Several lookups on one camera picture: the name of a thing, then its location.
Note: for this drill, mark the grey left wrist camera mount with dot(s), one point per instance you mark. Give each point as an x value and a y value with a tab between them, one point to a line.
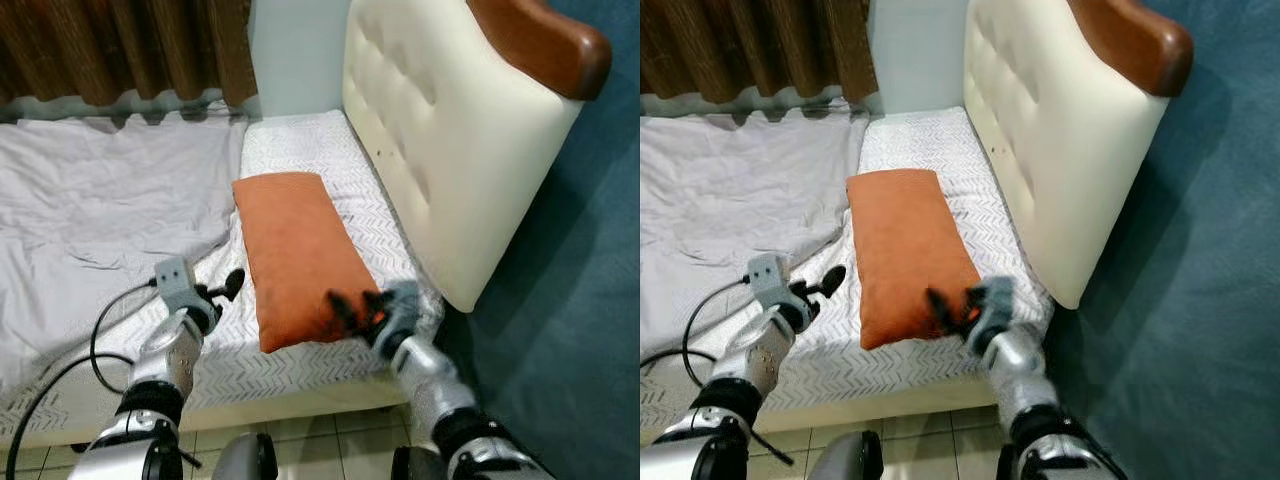
175	282
768	278

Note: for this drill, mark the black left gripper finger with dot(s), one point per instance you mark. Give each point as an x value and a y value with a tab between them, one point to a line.
234	283
832	280

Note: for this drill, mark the brown pleated curtain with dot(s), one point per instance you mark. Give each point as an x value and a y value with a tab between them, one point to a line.
120	50
750	50

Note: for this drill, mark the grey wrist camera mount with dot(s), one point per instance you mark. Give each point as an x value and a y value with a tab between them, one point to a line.
996	308
768	278
175	282
402	312

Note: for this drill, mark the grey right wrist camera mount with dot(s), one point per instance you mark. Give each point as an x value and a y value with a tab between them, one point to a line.
402	312
996	308

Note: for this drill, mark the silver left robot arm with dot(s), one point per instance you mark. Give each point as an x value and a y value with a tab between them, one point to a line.
760	355
165	365

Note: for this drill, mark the light grey blanket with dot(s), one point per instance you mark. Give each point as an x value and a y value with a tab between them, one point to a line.
740	200
100	200

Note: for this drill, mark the white chevron pattern mattress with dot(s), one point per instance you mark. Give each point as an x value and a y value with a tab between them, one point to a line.
300	140
920	140

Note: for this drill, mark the orange rectangular pillow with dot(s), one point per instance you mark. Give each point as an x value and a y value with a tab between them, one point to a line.
905	250
295	250

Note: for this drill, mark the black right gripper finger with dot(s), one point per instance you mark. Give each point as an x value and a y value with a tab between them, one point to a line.
342	310
370	298
968	294
940	308

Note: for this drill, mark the dark right robot leg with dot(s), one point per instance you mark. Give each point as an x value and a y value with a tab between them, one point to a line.
412	466
1006	466

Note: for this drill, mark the cream padded bed headboard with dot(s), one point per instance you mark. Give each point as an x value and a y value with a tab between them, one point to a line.
450	130
1060	130

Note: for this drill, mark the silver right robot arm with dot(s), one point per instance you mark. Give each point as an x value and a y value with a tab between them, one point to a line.
440	390
1020	375

